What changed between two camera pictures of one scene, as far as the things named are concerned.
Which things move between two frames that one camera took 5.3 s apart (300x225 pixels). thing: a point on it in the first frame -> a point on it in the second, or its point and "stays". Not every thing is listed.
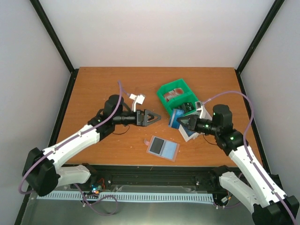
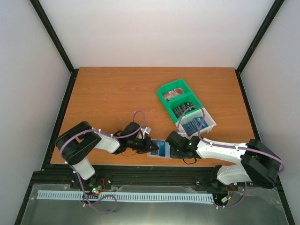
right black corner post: [255, 42] stays
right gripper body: [193, 123] -> [177, 154]
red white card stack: [176, 91] stays
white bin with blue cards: [188, 134] stays
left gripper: [145, 120] -> [146, 148]
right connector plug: [224, 199] stays
